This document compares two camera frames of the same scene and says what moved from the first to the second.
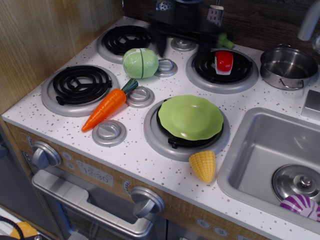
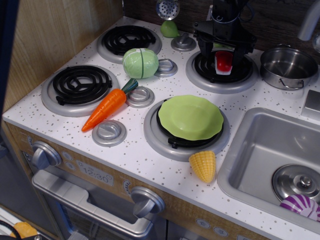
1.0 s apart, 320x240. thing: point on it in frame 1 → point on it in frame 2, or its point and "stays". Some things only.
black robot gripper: x=186 y=18 → x=232 y=33
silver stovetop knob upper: x=166 y=68 stays
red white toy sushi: x=224 y=62 stays
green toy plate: x=191 y=117 stays
